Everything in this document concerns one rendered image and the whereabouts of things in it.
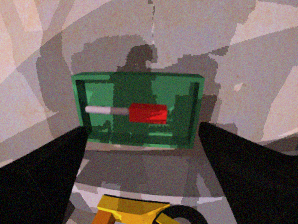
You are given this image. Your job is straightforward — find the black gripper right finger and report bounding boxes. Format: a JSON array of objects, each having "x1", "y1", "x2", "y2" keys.
[{"x1": 198, "y1": 121, "x2": 298, "y2": 224}]

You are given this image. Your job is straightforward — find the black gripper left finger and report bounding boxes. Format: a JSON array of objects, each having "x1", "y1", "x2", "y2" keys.
[{"x1": 0, "y1": 125, "x2": 88, "y2": 224}]

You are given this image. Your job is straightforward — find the green tray floor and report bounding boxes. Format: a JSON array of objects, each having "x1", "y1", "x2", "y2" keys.
[{"x1": 85, "y1": 79, "x2": 194, "y2": 136}]

